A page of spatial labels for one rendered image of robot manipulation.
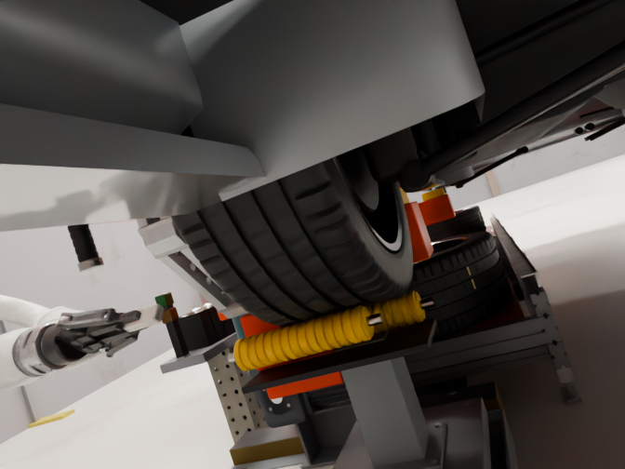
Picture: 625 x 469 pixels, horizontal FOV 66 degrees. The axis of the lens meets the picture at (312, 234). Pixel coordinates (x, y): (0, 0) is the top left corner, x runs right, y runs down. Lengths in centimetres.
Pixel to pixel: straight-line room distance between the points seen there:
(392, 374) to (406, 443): 13
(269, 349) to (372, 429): 25
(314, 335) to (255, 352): 11
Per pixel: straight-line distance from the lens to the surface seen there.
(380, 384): 91
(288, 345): 83
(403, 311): 88
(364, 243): 67
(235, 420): 182
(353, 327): 78
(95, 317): 90
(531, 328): 147
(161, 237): 75
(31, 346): 100
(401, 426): 94
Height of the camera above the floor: 66
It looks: 1 degrees up
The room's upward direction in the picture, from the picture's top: 19 degrees counter-clockwise
